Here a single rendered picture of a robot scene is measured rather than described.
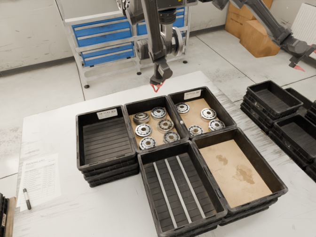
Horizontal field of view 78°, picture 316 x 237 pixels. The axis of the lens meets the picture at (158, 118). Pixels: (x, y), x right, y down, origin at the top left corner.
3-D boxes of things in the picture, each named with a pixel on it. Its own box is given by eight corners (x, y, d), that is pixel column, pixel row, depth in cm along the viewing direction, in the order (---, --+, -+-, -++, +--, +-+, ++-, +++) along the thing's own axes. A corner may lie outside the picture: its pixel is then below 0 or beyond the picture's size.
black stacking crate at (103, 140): (81, 127, 131) (75, 115, 122) (125, 116, 136) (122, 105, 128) (84, 180, 104) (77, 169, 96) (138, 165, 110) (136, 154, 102)
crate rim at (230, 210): (189, 141, 108) (190, 138, 107) (237, 128, 114) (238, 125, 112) (228, 214, 82) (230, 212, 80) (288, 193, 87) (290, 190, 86)
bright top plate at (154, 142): (137, 140, 116) (137, 139, 116) (153, 135, 118) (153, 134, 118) (142, 153, 110) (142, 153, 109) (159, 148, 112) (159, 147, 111)
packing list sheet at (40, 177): (20, 163, 126) (19, 162, 125) (58, 151, 131) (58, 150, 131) (15, 213, 104) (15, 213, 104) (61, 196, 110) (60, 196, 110)
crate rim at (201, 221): (137, 156, 103) (136, 153, 101) (189, 141, 108) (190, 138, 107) (160, 239, 76) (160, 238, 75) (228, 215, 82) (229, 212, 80)
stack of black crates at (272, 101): (234, 118, 223) (246, 86, 190) (255, 111, 230) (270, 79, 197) (259, 145, 197) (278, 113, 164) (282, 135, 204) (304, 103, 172)
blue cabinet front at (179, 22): (139, 54, 294) (135, 14, 253) (182, 44, 311) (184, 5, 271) (139, 55, 292) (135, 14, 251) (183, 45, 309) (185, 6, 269)
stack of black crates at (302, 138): (259, 145, 197) (273, 122, 172) (282, 135, 204) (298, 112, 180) (292, 179, 171) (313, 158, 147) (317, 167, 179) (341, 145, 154)
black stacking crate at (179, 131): (125, 116, 136) (123, 104, 128) (166, 107, 142) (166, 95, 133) (138, 165, 110) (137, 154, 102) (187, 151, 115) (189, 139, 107)
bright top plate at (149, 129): (133, 127, 123) (133, 126, 123) (148, 122, 126) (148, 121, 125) (138, 138, 117) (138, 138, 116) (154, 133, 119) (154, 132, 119)
